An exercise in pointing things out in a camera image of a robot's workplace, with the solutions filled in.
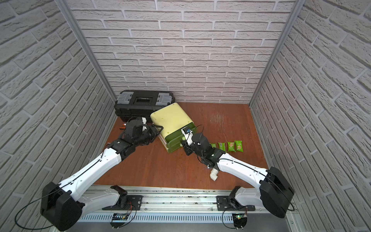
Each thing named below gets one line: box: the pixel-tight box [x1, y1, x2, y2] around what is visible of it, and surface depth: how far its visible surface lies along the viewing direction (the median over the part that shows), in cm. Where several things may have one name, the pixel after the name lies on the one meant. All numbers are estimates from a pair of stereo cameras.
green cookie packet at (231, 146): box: [227, 141, 237, 153], surface depth 97 cm
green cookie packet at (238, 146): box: [233, 140, 244, 153], surface depth 97 cm
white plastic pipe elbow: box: [209, 168, 219, 182], surface depth 83 cm
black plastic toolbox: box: [114, 89, 176, 123], surface depth 100 cm
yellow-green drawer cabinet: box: [150, 102, 197, 153], surface depth 83 cm
